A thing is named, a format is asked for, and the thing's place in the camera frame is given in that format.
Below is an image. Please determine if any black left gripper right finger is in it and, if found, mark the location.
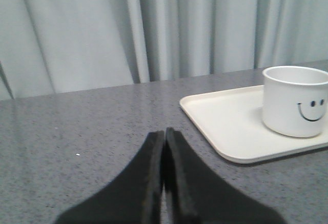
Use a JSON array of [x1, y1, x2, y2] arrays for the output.
[[163, 128, 285, 223]]

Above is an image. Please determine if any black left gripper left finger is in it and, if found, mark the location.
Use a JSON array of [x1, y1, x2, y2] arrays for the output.
[[56, 131, 164, 223]]

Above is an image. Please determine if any white smiley face mug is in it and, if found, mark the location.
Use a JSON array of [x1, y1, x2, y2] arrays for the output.
[[262, 66, 327, 137]]

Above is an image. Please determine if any cream rectangular tray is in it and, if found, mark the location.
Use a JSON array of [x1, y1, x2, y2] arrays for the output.
[[179, 85, 327, 164]]

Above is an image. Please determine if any pale grey curtain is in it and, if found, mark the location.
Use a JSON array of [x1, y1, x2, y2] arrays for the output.
[[1, 0, 327, 100]]

